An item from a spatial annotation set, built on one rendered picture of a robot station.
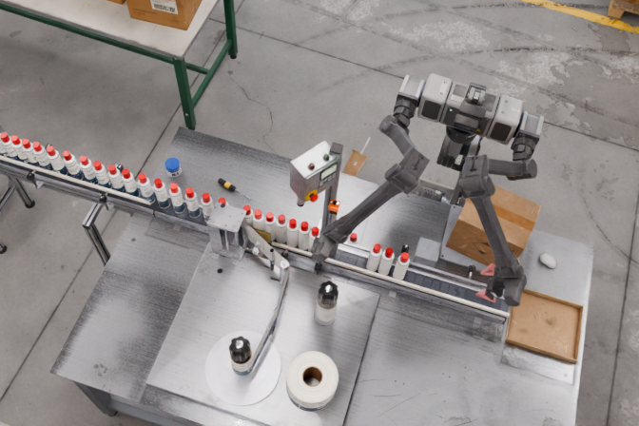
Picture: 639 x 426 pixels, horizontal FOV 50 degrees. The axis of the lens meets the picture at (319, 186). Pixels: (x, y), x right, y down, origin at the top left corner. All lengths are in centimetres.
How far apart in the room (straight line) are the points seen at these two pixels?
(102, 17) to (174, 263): 165
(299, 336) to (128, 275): 81
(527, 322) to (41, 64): 359
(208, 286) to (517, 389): 137
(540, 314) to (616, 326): 115
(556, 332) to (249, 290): 135
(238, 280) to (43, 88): 243
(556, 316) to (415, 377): 71
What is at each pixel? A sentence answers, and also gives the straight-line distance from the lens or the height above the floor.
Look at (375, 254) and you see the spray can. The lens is 293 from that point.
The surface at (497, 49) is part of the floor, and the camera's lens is 522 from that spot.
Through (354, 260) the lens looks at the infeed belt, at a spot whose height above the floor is 88.
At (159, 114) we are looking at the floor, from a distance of 467.
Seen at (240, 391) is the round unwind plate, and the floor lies 89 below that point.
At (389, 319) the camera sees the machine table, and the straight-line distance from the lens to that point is 305.
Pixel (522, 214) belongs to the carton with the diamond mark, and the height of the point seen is 112.
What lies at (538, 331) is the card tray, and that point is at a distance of 319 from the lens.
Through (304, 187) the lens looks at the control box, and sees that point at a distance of 264.
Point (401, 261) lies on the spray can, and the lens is 293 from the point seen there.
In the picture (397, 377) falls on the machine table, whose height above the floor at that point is 83.
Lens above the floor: 366
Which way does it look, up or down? 59 degrees down
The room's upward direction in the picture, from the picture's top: 5 degrees clockwise
